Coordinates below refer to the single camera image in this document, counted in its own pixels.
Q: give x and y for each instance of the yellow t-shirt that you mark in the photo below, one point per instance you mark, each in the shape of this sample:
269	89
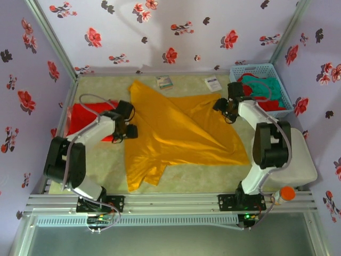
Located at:
173	128

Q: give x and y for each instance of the red t-shirt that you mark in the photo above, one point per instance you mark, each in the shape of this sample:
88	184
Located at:
269	105
80	117

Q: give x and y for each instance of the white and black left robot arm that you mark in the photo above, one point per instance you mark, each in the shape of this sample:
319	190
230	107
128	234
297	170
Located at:
93	128

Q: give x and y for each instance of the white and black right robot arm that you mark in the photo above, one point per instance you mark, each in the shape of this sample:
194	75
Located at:
250	109

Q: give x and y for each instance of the white paper packet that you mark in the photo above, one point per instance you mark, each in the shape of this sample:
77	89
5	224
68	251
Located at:
213	84

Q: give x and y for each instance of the light blue plastic basket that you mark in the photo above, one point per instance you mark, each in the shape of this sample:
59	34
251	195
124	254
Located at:
253	70

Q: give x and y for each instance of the crumpled red t-shirt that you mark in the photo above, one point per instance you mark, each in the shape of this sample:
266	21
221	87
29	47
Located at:
269	105

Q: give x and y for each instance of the teal t-shirt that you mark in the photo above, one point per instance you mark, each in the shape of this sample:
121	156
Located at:
269	85

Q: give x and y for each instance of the green and white packet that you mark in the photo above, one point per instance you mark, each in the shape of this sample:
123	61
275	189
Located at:
164	82

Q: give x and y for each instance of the left controller board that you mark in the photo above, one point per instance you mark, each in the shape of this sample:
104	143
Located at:
100	220

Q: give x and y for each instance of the controller board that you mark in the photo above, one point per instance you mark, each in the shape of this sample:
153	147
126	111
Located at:
250	216
100	220

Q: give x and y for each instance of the orange capped bottle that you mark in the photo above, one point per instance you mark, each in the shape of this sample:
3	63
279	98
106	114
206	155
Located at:
287	193

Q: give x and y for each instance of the right controller board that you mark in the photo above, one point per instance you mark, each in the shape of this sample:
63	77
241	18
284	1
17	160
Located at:
250	216

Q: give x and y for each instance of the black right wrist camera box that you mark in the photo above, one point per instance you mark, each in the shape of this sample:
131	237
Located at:
235	89

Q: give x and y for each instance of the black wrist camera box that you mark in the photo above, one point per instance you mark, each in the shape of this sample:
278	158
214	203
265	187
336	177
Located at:
125	108
235	89

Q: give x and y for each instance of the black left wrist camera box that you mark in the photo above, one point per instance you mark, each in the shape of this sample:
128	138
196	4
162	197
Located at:
125	108

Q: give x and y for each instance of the aluminium table side rail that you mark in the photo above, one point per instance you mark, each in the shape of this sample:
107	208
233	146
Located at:
64	112

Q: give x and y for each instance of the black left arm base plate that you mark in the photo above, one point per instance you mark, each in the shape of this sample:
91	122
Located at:
117	204

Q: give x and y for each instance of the aluminium mounting rail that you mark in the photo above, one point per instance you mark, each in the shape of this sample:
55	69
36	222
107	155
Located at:
173	204

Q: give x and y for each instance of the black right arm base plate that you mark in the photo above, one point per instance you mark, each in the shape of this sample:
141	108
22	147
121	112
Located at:
226	202

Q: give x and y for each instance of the aluminium frame post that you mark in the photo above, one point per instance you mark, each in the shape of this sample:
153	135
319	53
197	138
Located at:
50	34
287	32

